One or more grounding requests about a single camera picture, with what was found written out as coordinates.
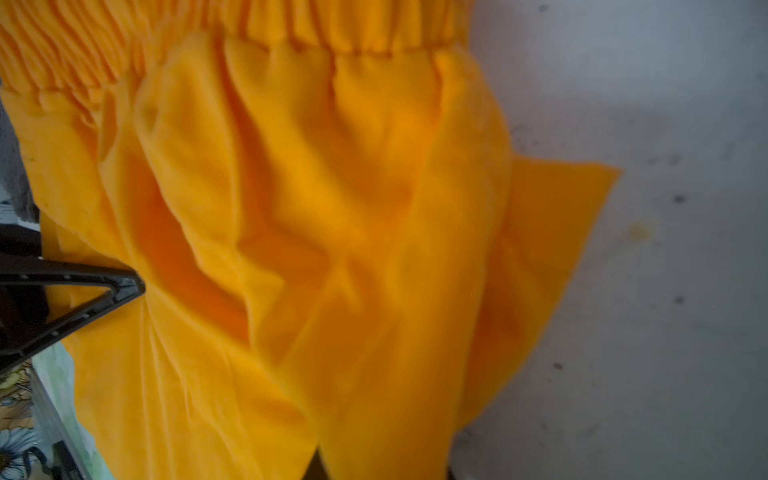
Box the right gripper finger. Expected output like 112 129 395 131
302 451 329 480

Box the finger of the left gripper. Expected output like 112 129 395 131
1 254 145 374

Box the orange garment with drawstring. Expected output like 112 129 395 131
1 1 618 479

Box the grey terry towel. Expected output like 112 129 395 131
1 106 40 223

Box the aluminium rail frame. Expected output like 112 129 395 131
29 369 92 480

